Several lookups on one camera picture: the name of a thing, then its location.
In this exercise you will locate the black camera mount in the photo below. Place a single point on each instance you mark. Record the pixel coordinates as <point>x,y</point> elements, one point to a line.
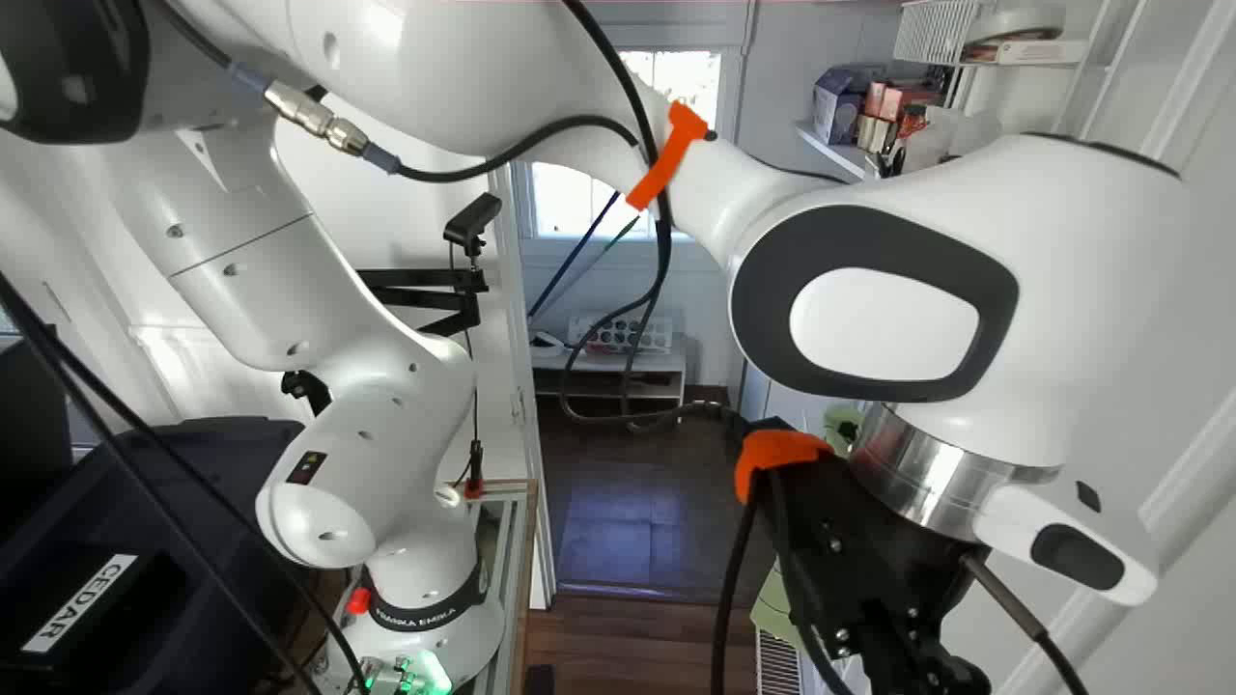
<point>467,220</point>

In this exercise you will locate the green towel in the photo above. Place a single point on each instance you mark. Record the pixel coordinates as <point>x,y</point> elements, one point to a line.
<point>772,606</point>

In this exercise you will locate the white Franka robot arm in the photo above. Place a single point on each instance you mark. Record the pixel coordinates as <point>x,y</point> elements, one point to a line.
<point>1084,257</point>

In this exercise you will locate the cluttered white shelf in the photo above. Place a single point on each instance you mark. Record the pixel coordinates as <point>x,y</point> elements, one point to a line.
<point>842,148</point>

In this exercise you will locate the black equipment case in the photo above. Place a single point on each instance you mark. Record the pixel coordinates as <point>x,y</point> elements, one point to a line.
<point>129,515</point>

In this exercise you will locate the bright window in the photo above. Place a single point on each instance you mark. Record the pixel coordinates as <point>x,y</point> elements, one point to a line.
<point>565,200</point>

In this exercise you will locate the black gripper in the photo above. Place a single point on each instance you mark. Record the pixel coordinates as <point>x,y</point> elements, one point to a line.
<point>864,553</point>

